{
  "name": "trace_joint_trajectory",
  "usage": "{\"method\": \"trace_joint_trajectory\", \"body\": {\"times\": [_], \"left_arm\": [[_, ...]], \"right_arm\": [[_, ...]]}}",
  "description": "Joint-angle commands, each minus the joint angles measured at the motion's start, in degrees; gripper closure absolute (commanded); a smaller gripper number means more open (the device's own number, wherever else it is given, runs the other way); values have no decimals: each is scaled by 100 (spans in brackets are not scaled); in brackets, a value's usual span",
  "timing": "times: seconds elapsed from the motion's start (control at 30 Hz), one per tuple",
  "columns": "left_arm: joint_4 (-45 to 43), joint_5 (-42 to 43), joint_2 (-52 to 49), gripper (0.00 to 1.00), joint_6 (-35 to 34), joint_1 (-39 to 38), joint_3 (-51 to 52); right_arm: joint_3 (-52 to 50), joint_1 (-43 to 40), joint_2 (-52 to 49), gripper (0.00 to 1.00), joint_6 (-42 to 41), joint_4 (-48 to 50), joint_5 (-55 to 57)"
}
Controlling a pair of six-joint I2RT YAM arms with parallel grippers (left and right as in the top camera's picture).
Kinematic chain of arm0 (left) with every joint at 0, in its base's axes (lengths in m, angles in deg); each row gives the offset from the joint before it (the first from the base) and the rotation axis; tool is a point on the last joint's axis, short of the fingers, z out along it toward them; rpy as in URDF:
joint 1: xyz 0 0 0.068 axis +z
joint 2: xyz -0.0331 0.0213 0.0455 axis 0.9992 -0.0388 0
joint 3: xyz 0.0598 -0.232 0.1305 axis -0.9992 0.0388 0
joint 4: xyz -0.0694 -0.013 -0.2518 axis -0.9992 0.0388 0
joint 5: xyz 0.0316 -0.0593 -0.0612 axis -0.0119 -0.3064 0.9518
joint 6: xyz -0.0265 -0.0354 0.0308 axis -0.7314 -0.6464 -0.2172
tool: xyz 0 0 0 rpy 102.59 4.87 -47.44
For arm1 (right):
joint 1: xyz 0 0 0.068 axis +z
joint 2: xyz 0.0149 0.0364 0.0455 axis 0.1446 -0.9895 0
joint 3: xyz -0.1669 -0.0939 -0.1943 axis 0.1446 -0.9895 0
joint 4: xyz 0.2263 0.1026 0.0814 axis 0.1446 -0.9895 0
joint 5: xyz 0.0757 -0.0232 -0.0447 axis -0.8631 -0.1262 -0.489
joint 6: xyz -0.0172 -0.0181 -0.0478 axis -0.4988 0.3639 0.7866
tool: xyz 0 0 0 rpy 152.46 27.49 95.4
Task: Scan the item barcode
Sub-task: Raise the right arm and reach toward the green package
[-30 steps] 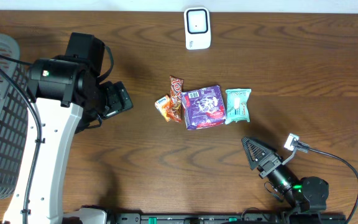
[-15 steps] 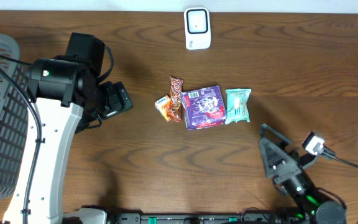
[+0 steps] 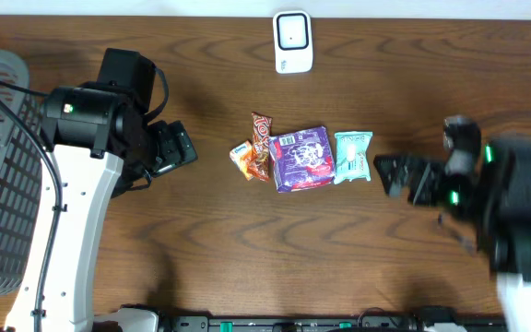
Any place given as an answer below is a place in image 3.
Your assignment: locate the orange Kleenex tissue pack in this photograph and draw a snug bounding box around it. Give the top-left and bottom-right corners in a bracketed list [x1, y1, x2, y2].
[230, 140, 254, 181]

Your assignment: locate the green wet wipes packet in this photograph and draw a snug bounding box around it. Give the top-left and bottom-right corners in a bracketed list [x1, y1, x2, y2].
[334, 131, 373, 184]

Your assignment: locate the orange chocolate bar wrapper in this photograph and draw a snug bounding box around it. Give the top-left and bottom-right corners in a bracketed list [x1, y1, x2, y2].
[248, 113, 272, 182]

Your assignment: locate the purple snack packet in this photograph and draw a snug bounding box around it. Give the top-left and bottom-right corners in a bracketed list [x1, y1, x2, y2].
[269, 126, 336, 193]

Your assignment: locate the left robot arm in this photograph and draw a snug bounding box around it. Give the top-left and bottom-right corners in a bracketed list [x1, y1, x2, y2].
[4, 48, 197, 331]

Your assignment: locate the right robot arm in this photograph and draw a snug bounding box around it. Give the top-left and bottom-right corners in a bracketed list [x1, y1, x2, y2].
[373, 116, 531, 331]

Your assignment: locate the white barcode scanner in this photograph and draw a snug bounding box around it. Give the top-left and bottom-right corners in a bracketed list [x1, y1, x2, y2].
[272, 10, 313, 75]

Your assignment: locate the grey plastic mesh basket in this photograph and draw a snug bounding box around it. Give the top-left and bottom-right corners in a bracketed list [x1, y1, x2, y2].
[0, 50, 41, 295]

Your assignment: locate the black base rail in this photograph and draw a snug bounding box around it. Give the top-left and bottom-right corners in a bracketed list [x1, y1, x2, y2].
[169, 314, 509, 332]

